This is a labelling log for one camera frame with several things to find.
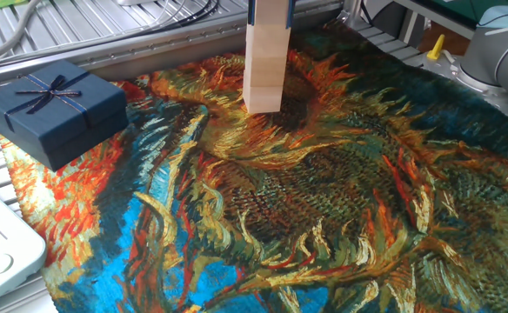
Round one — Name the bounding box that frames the sunflower painting cloth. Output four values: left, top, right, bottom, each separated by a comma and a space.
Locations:
0, 19, 508, 313

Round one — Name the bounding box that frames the navy gift box with ribbon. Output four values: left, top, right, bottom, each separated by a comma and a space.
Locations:
0, 59, 130, 172

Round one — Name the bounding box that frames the white plastic device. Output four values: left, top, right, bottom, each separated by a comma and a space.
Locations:
0, 176, 49, 312

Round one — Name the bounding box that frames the black cable bundle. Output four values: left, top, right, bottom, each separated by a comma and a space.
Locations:
118, 0, 220, 40

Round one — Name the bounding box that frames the yellow plastic handle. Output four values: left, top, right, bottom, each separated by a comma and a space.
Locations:
426, 33, 446, 61

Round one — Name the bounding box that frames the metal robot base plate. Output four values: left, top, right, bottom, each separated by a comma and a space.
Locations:
423, 50, 508, 127

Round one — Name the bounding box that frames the grey corrugated hose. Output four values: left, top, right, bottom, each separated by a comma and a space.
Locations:
0, 0, 44, 70

